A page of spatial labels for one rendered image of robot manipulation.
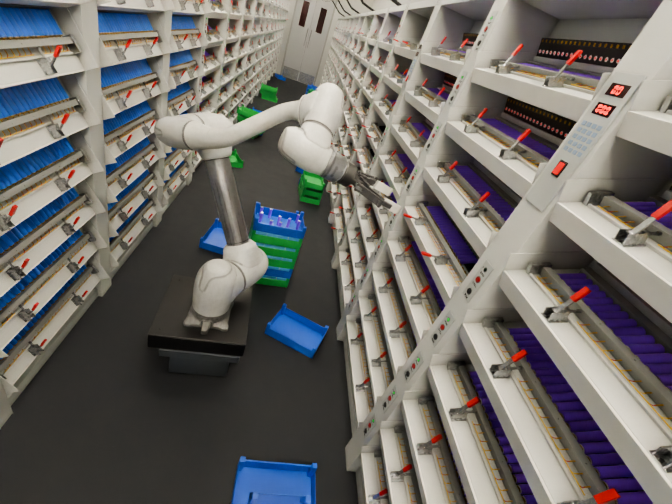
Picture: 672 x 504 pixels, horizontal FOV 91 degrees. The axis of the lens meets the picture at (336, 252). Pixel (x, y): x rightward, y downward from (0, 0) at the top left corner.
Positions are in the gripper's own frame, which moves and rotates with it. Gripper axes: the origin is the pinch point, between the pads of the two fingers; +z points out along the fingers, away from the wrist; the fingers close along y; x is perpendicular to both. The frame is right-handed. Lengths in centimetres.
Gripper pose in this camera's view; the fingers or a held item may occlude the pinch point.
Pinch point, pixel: (392, 199)
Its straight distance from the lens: 114.3
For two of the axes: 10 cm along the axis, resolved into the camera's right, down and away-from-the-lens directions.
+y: 0.6, 5.7, -8.2
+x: 5.1, -7.2, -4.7
